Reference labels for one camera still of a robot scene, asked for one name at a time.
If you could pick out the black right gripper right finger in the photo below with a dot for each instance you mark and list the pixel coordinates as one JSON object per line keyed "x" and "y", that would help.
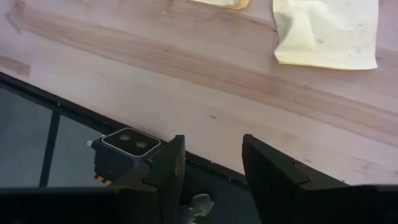
{"x": 267, "y": 174}

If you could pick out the yellow sticky note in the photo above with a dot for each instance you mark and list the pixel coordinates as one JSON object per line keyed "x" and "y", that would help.
{"x": 326, "y": 34}
{"x": 227, "y": 3}

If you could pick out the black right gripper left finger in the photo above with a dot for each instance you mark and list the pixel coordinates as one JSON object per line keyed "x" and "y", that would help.
{"x": 171, "y": 174}

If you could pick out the black depth camera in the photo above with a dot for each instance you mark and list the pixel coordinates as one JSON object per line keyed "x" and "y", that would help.
{"x": 112, "y": 158}

